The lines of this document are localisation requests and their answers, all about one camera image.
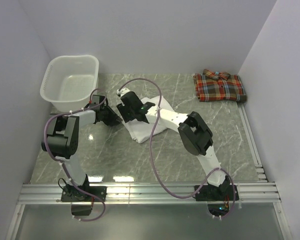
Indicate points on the plaid flannel shirt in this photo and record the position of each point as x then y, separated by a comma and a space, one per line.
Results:
214, 86

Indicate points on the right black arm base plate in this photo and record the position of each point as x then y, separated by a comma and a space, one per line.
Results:
219, 201

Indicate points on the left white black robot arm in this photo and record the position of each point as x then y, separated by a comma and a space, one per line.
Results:
61, 139

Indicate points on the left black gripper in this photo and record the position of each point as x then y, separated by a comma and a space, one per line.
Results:
112, 121

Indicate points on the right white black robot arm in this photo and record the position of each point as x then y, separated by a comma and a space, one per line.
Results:
194, 133

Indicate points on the aluminium mounting rail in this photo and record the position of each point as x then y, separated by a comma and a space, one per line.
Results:
144, 193

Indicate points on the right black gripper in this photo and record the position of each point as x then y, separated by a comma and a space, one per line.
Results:
122, 110

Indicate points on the white plastic laundry basket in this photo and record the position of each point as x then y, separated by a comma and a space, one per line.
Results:
69, 80

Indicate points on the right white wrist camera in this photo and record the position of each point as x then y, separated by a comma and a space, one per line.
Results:
122, 92

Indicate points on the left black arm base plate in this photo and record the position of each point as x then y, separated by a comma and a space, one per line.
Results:
82, 203

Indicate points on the white long sleeve shirt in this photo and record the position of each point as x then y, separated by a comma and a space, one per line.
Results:
141, 131

